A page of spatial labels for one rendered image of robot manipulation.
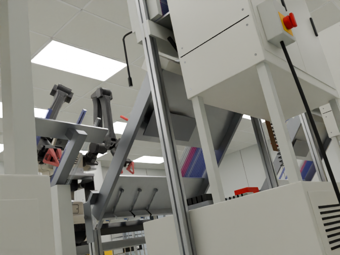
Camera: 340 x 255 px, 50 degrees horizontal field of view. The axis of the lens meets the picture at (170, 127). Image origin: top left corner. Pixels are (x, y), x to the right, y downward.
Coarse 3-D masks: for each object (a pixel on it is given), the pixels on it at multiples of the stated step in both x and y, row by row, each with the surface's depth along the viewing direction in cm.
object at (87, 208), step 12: (132, 0) 156; (156, 0) 146; (132, 12) 156; (156, 12) 145; (168, 12) 144; (132, 24) 155; (168, 24) 151; (252, 192) 148; (84, 204) 157; (192, 204) 142; (204, 204) 138; (84, 216) 156
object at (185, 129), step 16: (176, 80) 157; (176, 96) 161; (176, 112) 166; (192, 112) 173; (208, 112) 181; (224, 112) 190; (144, 128) 157; (176, 128) 164; (192, 128) 172; (224, 128) 196; (176, 144) 176; (192, 144) 184
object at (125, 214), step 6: (132, 210) 176; (138, 210) 178; (144, 210) 181; (150, 210) 184; (156, 210) 186; (162, 210) 189; (168, 210) 192; (108, 216) 162; (114, 216) 164; (120, 216) 166; (126, 216) 169; (132, 216) 171; (138, 216) 174; (144, 216) 177
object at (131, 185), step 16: (128, 176) 163; (144, 176) 171; (160, 176) 180; (128, 192) 168; (144, 192) 176; (160, 192) 184; (192, 192) 203; (112, 208) 166; (128, 208) 173; (144, 208) 181; (160, 208) 190
